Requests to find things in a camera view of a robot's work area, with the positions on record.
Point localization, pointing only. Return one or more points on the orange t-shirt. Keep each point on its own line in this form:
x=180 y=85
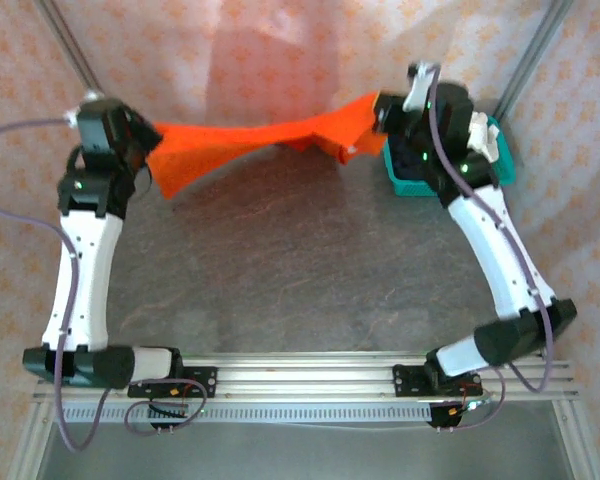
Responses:
x=260 y=135

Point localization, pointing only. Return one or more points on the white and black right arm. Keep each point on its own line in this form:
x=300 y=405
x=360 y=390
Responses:
x=480 y=240

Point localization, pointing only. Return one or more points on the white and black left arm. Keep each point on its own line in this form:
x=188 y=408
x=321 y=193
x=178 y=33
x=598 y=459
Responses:
x=96 y=280

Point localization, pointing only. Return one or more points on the dark navy t-shirt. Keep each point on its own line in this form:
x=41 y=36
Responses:
x=405 y=160

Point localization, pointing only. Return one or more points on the teal plastic basket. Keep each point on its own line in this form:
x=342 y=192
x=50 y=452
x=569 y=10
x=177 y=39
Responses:
x=405 y=186

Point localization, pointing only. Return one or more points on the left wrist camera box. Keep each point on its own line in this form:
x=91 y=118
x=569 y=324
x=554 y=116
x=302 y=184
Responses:
x=91 y=95

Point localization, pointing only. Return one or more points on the aluminium frame post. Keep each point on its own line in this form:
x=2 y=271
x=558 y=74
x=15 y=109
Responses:
x=65 y=40
x=535 y=55

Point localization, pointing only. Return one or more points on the black base bracket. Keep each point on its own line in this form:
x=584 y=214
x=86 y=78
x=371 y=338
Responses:
x=445 y=417
x=167 y=411

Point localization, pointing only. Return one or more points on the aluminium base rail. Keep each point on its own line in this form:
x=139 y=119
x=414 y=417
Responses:
x=305 y=380

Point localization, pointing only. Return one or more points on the aluminium frame leg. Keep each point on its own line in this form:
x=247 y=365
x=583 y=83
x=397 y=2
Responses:
x=30 y=445
x=575 y=440

